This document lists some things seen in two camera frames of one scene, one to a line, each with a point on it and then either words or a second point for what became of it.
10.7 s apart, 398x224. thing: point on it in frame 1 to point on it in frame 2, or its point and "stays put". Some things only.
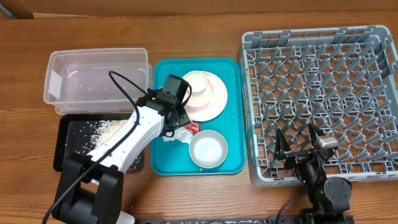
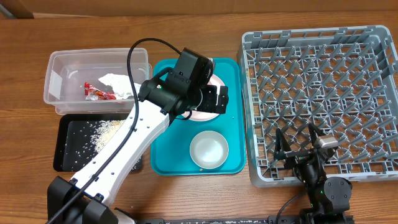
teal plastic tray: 171,158 stays put
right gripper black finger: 314,133 stays put
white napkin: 181,134 to 121,86
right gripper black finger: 281,146 stays put
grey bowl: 208,149 stays put
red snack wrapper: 194,127 to 92,93
